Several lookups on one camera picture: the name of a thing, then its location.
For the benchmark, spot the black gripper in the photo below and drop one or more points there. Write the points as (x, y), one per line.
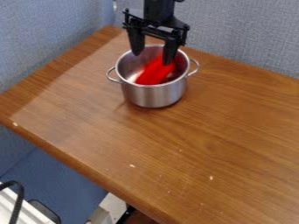
(157, 22)

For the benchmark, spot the red plastic block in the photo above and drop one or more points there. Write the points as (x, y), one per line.
(155, 72)

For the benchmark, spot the white appliance with black part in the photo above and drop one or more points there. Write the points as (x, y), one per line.
(30, 215)

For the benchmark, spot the metal pot with handles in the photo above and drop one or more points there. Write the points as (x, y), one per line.
(153, 96)

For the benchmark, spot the white table leg bracket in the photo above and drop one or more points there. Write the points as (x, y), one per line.
(113, 211)

